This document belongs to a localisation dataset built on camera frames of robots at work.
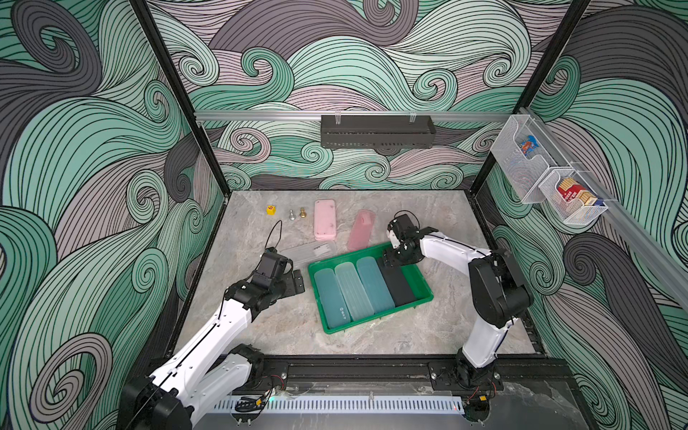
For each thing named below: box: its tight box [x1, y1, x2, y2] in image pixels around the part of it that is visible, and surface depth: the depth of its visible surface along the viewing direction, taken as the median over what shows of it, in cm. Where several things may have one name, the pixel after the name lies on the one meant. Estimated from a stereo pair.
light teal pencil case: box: [356, 256, 396, 314], surface depth 92 cm
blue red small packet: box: [520, 134, 540, 157], surface depth 85 cm
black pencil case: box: [377, 257, 417, 308], surface depth 92 cm
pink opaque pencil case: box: [313, 198, 336, 241], surface depth 109 cm
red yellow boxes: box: [556, 177, 598, 206], surface depth 67 cm
